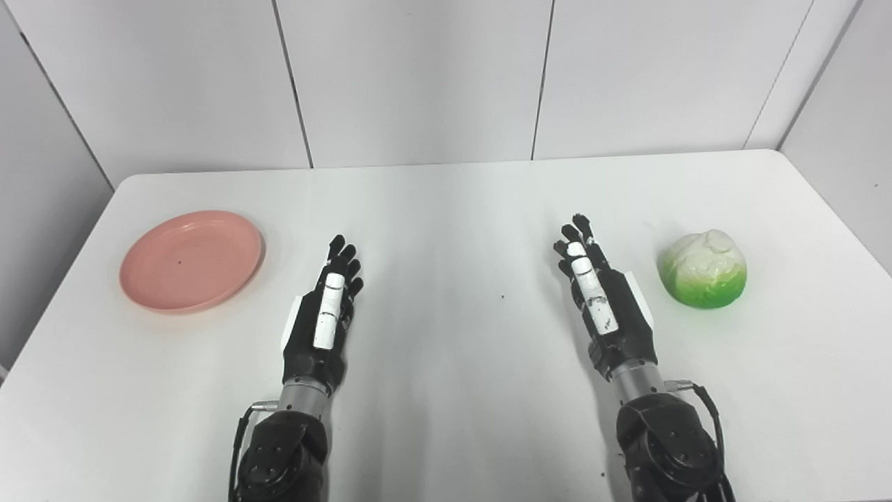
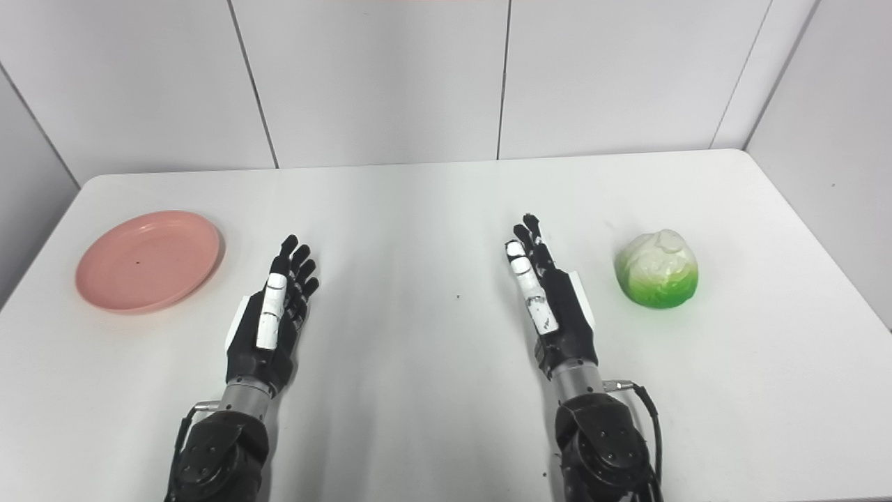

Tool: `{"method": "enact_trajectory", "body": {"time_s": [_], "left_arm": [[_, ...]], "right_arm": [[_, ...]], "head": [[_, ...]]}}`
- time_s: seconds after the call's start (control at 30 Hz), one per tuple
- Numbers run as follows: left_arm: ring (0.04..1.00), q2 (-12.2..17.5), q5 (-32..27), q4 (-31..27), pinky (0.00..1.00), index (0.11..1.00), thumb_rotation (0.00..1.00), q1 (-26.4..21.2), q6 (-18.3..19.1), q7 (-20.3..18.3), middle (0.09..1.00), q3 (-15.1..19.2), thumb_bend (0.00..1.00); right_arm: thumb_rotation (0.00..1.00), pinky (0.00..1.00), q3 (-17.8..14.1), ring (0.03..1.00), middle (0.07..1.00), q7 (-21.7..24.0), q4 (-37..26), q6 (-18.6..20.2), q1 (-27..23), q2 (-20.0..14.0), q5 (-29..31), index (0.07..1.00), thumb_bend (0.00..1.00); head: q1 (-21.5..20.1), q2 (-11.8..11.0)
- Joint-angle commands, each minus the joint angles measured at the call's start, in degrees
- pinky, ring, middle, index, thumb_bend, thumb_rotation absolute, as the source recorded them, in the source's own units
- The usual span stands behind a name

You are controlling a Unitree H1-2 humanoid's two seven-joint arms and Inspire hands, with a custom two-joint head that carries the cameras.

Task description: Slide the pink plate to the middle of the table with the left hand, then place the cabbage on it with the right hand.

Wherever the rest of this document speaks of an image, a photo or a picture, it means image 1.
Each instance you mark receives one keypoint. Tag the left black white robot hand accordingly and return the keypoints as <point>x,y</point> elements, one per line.
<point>315,328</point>

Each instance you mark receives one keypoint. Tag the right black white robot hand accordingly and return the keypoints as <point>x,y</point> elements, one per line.
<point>613,314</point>

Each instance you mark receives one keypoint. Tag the green white cabbage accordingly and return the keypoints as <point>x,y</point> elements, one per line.
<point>704,272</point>

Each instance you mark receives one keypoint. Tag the pink round plate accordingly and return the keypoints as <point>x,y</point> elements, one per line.
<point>191,261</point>

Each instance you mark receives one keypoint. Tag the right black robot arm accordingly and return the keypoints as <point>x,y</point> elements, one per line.
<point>662,439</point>

